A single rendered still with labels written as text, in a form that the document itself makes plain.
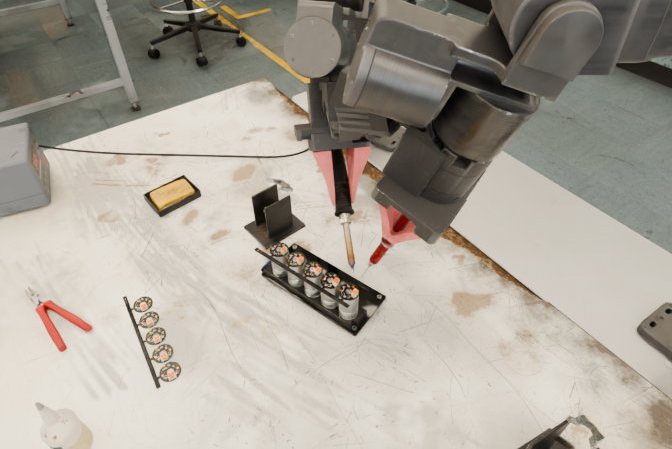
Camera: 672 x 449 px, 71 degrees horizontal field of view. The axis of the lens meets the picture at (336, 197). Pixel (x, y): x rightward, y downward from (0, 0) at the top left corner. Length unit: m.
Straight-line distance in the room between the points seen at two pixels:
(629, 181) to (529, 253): 1.58
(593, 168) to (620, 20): 2.00
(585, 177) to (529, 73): 1.94
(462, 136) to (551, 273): 0.43
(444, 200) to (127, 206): 0.58
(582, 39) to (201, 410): 0.51
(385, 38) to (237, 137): 0.66
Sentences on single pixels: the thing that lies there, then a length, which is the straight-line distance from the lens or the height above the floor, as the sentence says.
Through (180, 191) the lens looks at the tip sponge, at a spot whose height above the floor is 0.76.
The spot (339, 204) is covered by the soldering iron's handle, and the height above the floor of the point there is 0.88.
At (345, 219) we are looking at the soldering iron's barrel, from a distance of 0.57.
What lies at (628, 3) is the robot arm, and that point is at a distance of 0.31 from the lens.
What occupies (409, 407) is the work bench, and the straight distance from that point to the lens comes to 0.58.
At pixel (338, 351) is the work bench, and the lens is 0.61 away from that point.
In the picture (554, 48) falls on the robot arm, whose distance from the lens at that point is 0.29.
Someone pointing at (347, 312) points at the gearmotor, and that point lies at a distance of 0.59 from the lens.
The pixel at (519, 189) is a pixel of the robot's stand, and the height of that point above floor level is 0.75.
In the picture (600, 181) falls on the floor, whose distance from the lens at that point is 2.24.
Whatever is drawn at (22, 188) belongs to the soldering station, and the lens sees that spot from 0.87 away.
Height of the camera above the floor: 1.28
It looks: 43 degrees down
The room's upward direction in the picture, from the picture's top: straight up
